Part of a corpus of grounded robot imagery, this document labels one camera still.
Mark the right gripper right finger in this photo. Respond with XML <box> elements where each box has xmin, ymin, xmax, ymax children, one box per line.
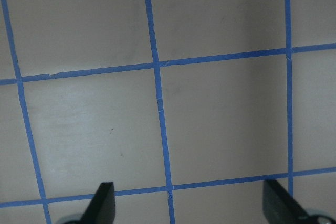
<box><xmin>262</xmin><ymin>179</ymin><xmax>312</xmax><ymax>224</ymax></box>

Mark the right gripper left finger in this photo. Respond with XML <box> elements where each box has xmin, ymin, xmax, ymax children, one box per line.
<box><xmin>80</xmin><ymin>182</ymin><xmax>116</xmax><ymax>224</ymax></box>

